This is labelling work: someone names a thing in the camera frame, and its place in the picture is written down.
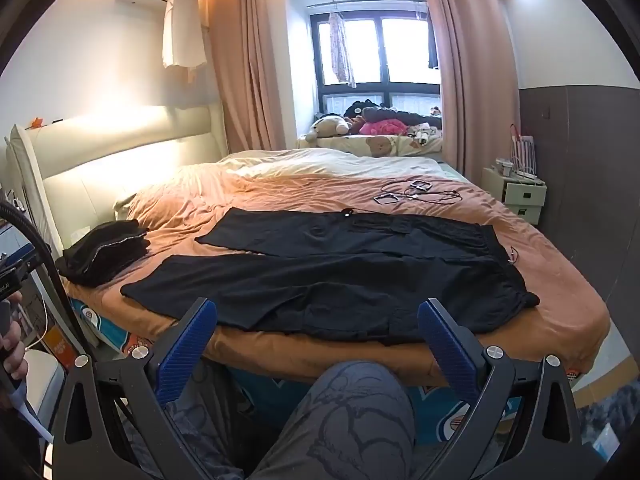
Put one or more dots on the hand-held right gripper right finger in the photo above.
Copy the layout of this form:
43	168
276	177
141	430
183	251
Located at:
447	350

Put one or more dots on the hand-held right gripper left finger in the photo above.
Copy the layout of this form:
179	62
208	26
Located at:
185	347

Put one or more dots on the black pants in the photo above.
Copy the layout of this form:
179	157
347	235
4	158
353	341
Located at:
325	280

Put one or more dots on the person's left forearm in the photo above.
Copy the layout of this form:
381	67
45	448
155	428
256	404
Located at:
15	440

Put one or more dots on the person's left hand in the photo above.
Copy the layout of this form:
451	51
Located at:
12	355

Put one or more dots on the person's leg grey patterned trousers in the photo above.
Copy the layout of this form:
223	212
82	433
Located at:
210	410
340	420

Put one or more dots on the orange box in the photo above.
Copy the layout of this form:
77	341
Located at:
59	345

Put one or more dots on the folded black garment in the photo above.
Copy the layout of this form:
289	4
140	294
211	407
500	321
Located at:
100	255

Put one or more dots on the cartoon printed bed sheet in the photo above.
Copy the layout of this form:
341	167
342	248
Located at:
275	395

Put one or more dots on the orange blanket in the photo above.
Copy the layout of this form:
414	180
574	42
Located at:
550	280

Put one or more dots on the cream padded headboard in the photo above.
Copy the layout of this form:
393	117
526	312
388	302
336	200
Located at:
100	170

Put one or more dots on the small orange toy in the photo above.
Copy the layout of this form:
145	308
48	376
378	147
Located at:
36	122

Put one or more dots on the white nightstand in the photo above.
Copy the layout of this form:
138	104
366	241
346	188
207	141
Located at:
522	195

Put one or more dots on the cream duvet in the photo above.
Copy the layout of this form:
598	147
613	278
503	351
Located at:
310	160

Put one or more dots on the pink plush toy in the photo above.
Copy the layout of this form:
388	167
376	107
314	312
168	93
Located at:
382	127

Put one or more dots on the beige plush bear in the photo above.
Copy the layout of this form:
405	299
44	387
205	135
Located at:
327	126

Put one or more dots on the black plush toy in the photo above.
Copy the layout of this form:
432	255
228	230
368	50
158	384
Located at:
357	109

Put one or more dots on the pink curtain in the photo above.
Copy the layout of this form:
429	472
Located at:
240	70
475	85

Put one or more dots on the white hanging cloth cover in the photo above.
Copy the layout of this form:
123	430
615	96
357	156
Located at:
182	30

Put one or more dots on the dark framed window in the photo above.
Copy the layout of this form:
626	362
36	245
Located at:
377	50

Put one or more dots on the floral hanging garment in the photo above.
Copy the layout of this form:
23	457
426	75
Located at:
340	50

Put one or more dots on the black square frame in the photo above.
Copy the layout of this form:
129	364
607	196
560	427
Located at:
420	184
386	198

